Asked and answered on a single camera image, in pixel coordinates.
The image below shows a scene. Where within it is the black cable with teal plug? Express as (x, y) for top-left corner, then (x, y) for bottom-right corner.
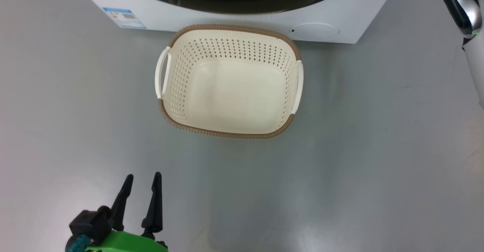
(65, 234), (95, 252)

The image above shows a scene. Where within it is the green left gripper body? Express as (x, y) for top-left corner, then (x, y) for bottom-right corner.
(85, 230), (169, 252)

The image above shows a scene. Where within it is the white front-load washing machine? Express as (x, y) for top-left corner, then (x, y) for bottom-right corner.
(71, 0), (401, 44)

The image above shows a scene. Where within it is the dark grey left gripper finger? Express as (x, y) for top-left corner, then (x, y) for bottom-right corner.
(109, 174), (134, 232)
(141, 172), (163, 235)

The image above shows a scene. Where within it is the blue energy label sticker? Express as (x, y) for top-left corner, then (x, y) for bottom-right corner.
(102, 6), (147, 30)

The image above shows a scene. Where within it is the cream perforated laundry basket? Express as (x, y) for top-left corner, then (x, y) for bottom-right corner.
(154, 24), (304, 139)

